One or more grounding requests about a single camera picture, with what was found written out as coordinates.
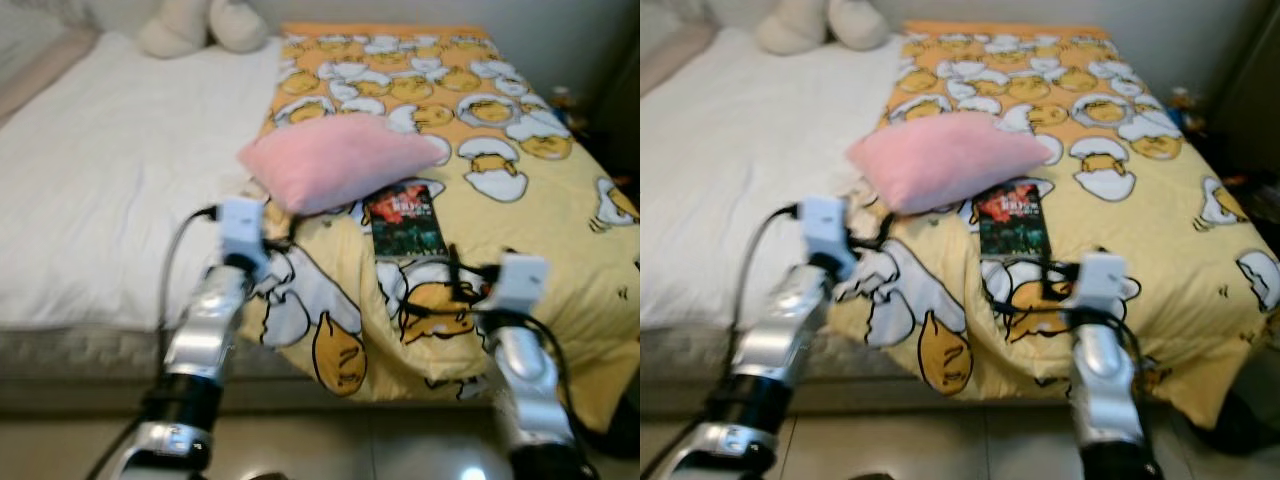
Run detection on dark wooden cabinet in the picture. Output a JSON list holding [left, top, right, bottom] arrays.
[[585, 35, 641, 201], [1205, 15, 1280, 191]]

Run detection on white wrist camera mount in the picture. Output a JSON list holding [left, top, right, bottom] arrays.
[[798, 196, 853, 266], [1063, 252, 1131, 314], [214, 196, 268, 271], [488, 253, 551, 317]]

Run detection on pink fluffy pillow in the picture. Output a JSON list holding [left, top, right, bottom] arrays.
[[238, 112, 448, 217], [846, 110, 1056, 216]]

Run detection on white bed sheet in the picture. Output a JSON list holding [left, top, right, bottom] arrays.
[[640, 25, 906, 331], [0, 28, 291, 333]]

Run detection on blue and orange toy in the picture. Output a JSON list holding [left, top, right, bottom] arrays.
[[547, 85, 586, 136], [1168, 85, 1211, 136]]

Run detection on beige long cushion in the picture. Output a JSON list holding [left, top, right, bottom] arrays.
[[640, 22, 721, 96], [0, 25, 99, 123]]

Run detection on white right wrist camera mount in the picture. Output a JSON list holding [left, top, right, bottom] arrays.
[[488, 253, 551, 317], [1063, 252, 1131, 314]]

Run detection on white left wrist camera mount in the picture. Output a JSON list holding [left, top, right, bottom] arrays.
[[798, 196, 853, 266], [214, 196, 268, 271]]

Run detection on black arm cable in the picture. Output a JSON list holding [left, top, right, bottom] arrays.
[[155, 204, 221, 346], [398, 243, 573, 431], [738, 204, 803, 341], [983, 258, 1151, 401]]

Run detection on white plush toy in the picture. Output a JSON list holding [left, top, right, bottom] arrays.
[[137, 0, 271, 59], [755, 0, 891, 56]]

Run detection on yellow egg cartoon blanket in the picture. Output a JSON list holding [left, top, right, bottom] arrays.
[[830, 20, 1280, 431], [235, 22, 641, 433]]

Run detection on dark red green book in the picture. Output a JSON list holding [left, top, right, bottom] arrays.
[[364, 182, 450, 262], [975, 180, 1054, 263]]

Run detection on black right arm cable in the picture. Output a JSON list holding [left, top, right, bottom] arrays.
[[398, 243, 573, 431], [983, 258, 1151, 401]]

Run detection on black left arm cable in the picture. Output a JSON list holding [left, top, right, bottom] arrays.
[[738, 204, 803, 341], [155, 204, 221, 346]]

